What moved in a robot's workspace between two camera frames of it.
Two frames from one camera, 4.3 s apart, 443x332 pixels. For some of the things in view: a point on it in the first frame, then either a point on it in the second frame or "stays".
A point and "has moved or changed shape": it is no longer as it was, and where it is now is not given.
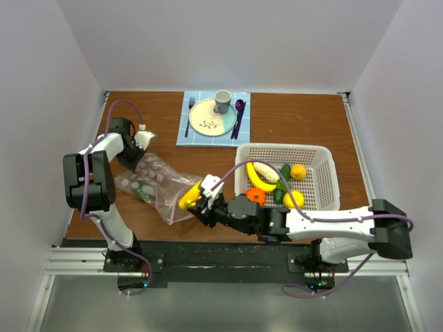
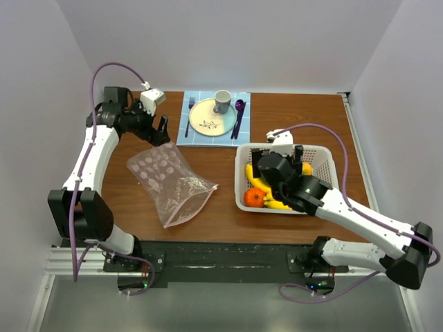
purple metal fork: (192, 101) stays
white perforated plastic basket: (319, 188) stays
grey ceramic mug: (222, 101) stays
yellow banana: (190, 198) to (272, 203)
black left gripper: (132, 164) to (156, 137)
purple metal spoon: (239, 106) stays
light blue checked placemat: (194, 139) stays
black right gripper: (202, 205) to (295, 160)
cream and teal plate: (205, 121) stays
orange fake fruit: (256, 195) stays
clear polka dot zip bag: (155, 182) has moved or changed shape
